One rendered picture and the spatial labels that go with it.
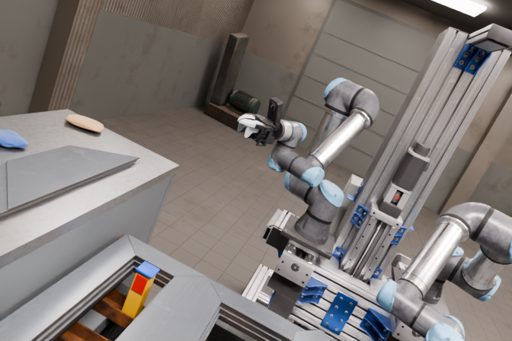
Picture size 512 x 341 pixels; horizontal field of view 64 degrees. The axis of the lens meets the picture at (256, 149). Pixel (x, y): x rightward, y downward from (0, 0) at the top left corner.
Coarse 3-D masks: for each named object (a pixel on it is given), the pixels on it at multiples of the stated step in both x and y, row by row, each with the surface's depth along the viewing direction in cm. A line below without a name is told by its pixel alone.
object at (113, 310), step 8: (112, 296) 144; (120, 296) 143; (96, 304) 137; (104, 304) 136; (112, 304) 142; (120, 304) 143; (104, 312) 136; (112, 312) 136; (120, 312) 135; (112, 320) 136; (120, 320) 135; (128, 320) 135
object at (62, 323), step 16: (128, 272) 138; (160, 272) 140; (96, 288) 121; (80, 304) 114; (224, 304) 137; (64, 320) 107; (224, 320) 136; (240, 320) 136; (48, 336) 102; (256, 336) 135; (272, 336) 134
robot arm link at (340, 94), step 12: (336, 84) 165; (348, 84) 164; (324, 96) 171; (336, 96) 165; (348, 96) 162; (336, 108) 165; (348, 108) 163; (324, 120) 170; (336, 120) 167; (324, 132) 169; (312, 144) 173; (288, 180) 177; (300, 180) 174; (300, 192) 173
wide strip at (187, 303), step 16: (176, 288) 134; (192, 288) 137; (208, 288) 141; (160, 304) 124; (176, 304) 127; (192, 304) 130; (208, 304) 133; (144, 320) 116; (160, 320) 118; (176, 320) 121; (192, 320) 123; (208, 320) 126; (128, 336) 108; (144, 336) 110; (160, 336) 113; (176, 336) 115; (192, 336) 117
